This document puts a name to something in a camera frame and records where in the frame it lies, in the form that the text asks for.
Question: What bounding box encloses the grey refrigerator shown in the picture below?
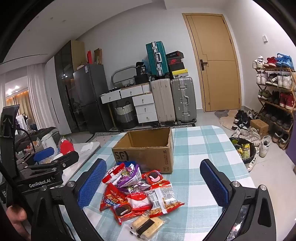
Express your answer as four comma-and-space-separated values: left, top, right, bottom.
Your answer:
73, 64, 114, 133

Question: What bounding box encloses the black bag white label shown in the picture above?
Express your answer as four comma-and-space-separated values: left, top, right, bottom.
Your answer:
135, 61, 148, 76

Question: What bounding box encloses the beige suitcase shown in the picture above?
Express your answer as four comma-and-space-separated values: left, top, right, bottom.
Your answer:
150, 78, 176, 127

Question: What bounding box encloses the black trash bin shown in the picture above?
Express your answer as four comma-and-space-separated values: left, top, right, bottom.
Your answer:
229, 137, 257, 163

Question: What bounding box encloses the person's left hand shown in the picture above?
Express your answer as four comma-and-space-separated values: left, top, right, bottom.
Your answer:
6, 205, 31, 241

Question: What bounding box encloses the red white candy packet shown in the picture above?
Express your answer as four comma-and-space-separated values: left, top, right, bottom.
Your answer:
102, 162, 126, 184

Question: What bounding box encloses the red biscuit stick packet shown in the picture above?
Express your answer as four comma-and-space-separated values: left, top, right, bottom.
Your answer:
99, 183, 130, 211

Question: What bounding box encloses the grey oval frame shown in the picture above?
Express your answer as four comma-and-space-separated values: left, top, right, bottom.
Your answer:
111, 65, 137, 85

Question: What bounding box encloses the grey cloud shaped mat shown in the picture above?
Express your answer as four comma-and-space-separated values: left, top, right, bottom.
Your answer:
214, 109, 235, 119

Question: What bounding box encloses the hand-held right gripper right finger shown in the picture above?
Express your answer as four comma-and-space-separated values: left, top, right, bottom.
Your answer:
199, 159, 276, 241

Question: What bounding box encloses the white wardrobe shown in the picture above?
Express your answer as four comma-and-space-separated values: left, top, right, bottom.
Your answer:
45, 56, 72, 135

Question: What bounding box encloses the black storage case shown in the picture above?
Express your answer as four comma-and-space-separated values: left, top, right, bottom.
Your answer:
134, 75, 151, 85

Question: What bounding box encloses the dark glass cabinet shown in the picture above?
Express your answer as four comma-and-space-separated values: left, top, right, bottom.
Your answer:
54, 40, 86, 135

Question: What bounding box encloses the black padded chair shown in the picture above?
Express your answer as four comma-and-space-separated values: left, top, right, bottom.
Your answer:
14, 126, 61, 152

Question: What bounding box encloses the white curtain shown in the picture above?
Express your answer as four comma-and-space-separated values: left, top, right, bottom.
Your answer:
26, 62, 62, 135

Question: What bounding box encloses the teal suitcase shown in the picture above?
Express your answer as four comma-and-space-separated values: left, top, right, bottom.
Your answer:
146, 41, 170, 77

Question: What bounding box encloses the red gift bag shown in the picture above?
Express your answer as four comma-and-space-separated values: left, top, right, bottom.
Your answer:
60, 137, 74, 156

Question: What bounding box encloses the small cardboard carton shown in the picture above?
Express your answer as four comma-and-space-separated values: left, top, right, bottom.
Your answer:
250, 119, 269, 136

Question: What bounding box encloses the white side table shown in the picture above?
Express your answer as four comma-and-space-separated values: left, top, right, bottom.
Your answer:
61, 142, 101, 186

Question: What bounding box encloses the wooden door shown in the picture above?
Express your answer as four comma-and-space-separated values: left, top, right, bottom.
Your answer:
182, 13, 242, 113

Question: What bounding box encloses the woven laundry basket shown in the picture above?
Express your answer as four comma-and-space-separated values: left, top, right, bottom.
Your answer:
114, 101, 137, 129

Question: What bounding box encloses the clear noodle snack packet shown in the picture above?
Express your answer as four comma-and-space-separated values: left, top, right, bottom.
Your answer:
147, 184, 185, 218

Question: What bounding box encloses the plain black shoe box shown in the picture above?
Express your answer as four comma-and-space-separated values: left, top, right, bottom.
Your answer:
168, 62, 185, 72

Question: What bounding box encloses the beige round mat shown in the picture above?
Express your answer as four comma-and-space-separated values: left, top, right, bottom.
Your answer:
219, 116, 238, 131

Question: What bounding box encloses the clear cracker sandwich packet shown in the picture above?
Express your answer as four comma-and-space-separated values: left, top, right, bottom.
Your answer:
128, 215, 166, 240

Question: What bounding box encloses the shoe rack with shoes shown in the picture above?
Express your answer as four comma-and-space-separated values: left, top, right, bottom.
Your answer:
252, 53, 296, 149

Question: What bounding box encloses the white kettle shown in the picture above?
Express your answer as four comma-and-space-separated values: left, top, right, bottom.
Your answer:
41, 133, 58, 153

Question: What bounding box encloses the red sandwich cookie packet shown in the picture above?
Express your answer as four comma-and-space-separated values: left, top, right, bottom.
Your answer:
142, 170, 173, 189
110, 202, 151, 226

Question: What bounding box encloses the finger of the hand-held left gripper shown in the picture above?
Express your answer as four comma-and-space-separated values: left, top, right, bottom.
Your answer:
24, 151, 79, 173
17, 147, 56, 166

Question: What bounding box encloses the white drawer desk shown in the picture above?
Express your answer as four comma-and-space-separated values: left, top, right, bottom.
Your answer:
100, 83, 159, 128

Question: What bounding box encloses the red white gum packet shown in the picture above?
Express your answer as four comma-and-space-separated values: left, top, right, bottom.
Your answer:
126, 191, 153, 211

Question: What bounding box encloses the silver suitcase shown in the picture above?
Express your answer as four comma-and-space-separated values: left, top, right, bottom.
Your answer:
171, 76, 198, 124

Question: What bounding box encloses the brown cardboard box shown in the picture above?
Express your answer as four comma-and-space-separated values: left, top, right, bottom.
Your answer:
112, 127, 174, 175

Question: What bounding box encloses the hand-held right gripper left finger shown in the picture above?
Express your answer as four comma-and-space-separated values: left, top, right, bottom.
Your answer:
31, 158, 108, 241

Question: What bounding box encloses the black cable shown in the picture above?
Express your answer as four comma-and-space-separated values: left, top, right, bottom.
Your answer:
17, 128, 36, 153

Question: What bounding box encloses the heap of worn shoes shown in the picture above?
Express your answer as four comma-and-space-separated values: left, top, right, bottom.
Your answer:
231, 109, 273, 172

